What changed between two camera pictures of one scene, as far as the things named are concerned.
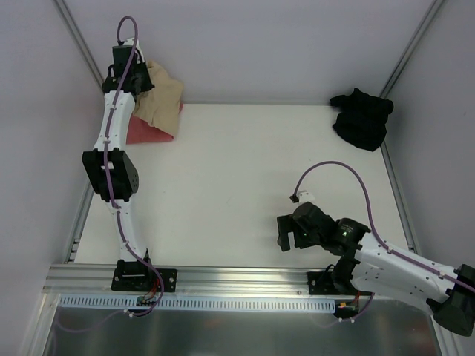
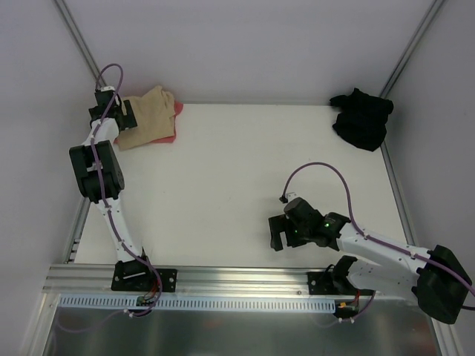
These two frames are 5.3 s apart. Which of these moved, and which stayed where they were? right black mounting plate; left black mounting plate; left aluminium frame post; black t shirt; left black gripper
Moved: left black gripper
Stayed: right black mounting plate; left aluminium frame post; left black mounting plate; black t shirt
